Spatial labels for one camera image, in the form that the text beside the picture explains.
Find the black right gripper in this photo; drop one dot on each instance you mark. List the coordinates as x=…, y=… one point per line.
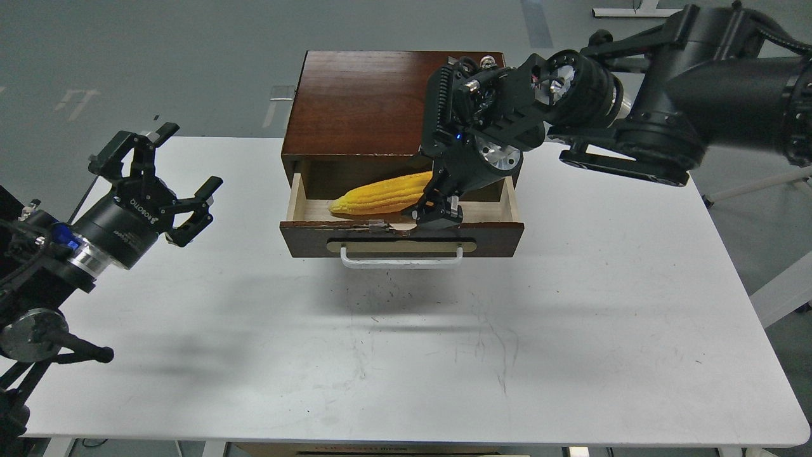
x=468, y=163

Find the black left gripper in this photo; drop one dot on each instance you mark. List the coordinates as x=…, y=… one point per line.
x=127, y=221

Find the yellow corn cob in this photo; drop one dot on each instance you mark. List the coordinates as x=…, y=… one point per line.
x=386, y=196

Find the wooden drawer with white handle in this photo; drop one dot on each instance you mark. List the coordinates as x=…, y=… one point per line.
x=491, y=227

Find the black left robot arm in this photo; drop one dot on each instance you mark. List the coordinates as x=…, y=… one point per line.
x=45, y=260

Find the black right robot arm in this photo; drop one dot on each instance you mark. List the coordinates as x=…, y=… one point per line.
x=645, y=107

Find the dark wooden drawer cabinet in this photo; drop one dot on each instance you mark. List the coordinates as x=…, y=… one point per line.
x=357, y=114

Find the white table leg base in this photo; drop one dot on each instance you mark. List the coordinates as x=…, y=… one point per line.
x=639, y=9

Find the white stand at right edge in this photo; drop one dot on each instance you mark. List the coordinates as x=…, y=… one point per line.
x=765, y=226

